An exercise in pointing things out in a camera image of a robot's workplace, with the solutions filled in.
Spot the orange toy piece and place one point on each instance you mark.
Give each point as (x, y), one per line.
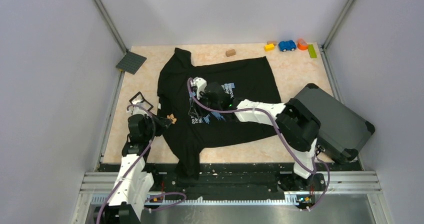
(302, 44)

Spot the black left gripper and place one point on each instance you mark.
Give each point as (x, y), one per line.
(165, 123)

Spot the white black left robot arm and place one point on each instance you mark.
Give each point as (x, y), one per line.
(125, 202)

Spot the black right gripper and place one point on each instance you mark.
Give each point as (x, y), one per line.
(193, 111)

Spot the yellow toy block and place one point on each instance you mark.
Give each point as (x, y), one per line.
(269, 47)

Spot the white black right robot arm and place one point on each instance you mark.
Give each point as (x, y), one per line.
(293, 122)

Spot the black hard case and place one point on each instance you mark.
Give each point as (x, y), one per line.
(343, 133)

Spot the white cable duct strip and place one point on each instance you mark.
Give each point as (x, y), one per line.
(290, 199)

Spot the black brooch display box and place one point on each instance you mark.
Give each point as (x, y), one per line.
(140, 100)

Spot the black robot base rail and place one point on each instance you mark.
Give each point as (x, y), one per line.
(237, 181)

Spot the green toy block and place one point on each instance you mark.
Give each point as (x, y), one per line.
(311, 51)

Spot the dark grey building baseplate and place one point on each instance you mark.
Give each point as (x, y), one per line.
(131, 62)

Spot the black printed t-shirt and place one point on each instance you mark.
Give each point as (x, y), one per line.
(251, 79)

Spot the brown wooden block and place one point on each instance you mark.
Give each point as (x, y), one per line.
(230, 52)

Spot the tan wooden block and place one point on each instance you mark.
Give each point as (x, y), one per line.
(272, 42)

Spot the blue toy car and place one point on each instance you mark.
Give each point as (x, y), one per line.
(285, 46)

